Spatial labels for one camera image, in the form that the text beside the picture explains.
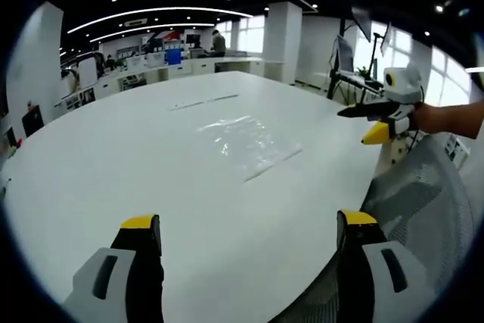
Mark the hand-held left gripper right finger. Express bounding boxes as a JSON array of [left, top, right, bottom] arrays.
[[336, 208, 436, 323]]

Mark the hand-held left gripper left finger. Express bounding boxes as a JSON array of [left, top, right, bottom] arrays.
[[62, 213, 166, 323]]

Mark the clear resealable plastic bag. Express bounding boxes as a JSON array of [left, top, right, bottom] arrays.
[[196, 113, 304, 184]]

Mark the person's right hand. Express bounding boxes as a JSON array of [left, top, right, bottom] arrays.
[[412, 101, 448, 134]]

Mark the white stand with holes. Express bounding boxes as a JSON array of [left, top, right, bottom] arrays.
[[379, 130, 411, 168]]

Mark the black side desk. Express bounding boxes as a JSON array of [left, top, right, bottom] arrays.
[[327, 70, 386, 105]]

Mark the silver computer monitor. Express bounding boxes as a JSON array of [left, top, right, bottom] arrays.
[[329, 34, 356, 74]]

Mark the grey mesh office chair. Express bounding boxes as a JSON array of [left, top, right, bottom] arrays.
[[270, 132, 476, 323]]

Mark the black monitor on stand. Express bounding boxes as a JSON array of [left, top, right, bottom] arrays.
[[350, 6, 392, 82]]

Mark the black office chair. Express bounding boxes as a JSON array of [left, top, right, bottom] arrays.
[[21, 104, 47, 138]]

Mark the white long counter desk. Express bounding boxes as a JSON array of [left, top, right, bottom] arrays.
[[52, 54, 285, 109]]

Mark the blue plastic crate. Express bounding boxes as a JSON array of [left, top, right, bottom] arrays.
[[165, 48, 184, 66]]

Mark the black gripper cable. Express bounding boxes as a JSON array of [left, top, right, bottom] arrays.
[[405, 129, 421, 154]]

